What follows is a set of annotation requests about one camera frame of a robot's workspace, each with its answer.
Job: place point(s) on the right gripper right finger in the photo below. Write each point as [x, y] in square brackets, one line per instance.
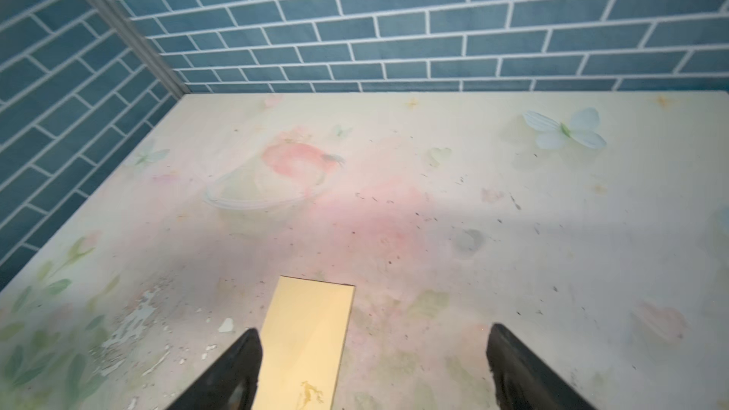
[522, 380]

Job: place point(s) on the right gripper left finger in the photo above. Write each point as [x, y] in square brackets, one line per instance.
[231, 382]

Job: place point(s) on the yellow envelope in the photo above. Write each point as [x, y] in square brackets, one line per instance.
[303, 338]

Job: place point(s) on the left corner aluminium post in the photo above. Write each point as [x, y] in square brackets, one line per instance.
[119, 21]

